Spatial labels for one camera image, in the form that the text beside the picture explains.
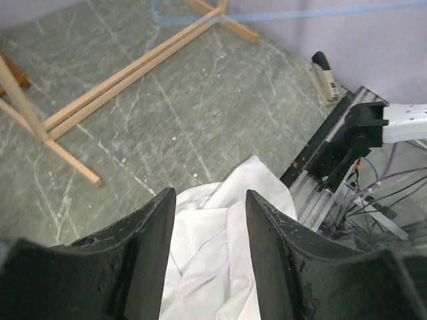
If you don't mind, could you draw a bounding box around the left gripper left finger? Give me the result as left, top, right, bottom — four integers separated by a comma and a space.
1, 188, 176, 319

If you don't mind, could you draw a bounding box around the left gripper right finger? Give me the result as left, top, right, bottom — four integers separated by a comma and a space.
246, 190, 426, 319

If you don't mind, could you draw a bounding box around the white t shirt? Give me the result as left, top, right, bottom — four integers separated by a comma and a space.
159, 155, 297, 319

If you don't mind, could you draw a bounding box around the light blue wire hanger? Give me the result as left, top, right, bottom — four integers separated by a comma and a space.
150, 1, 426, 25

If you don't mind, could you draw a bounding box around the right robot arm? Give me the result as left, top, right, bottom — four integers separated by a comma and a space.
312, 101, 426, 192

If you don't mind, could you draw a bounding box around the wooden clothes rack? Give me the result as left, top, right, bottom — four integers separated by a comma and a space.
1, 1, 259, 187

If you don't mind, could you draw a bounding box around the small white device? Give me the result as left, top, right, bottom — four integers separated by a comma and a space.
304, 51, 340, 106

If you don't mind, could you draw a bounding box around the brown wooden shoe rack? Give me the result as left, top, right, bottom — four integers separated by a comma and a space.
1, 52, 31, 88

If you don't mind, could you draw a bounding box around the aluminium rail base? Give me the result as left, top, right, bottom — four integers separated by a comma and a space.
281, 87, 426, 246

